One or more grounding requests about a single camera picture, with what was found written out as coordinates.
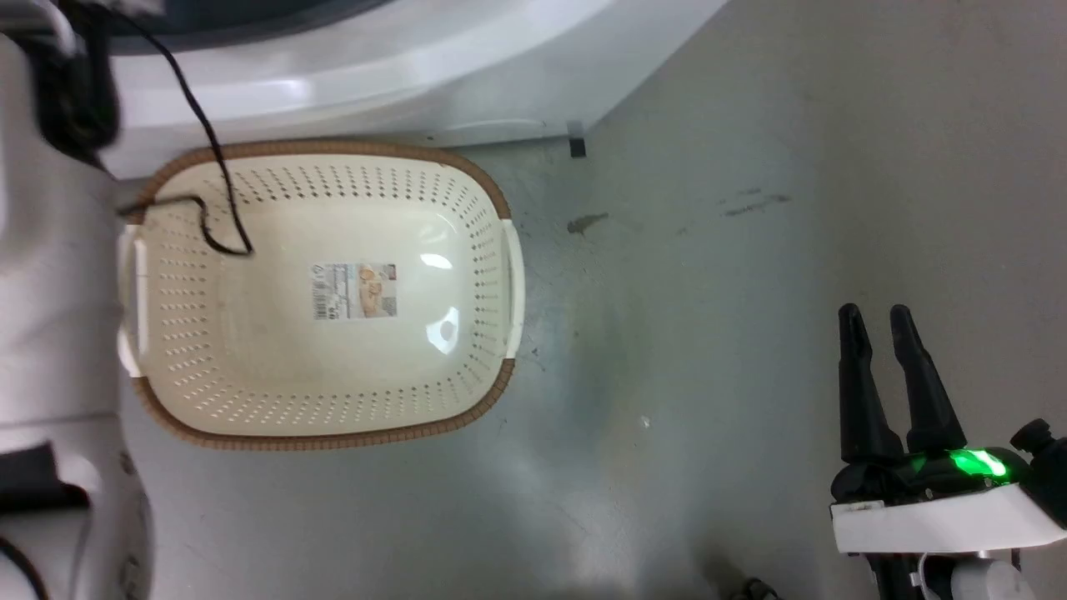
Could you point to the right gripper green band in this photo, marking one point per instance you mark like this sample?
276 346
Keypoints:
942 517

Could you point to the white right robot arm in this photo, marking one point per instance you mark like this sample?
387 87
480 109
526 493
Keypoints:
959 579

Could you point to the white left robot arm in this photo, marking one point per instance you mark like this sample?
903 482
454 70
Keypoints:
50 317

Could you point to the small black washing machine foot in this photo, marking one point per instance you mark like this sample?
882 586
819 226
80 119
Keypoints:
576 147

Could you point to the cream laundry basket brown rim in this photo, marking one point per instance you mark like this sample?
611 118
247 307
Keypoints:
333 375

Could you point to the white washing machine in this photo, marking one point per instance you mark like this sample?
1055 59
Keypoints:
433 58

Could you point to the dark glass washing machine door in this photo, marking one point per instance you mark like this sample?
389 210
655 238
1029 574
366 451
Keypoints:
250 17

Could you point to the printed paper label sticker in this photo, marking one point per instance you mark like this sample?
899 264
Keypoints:
354 292

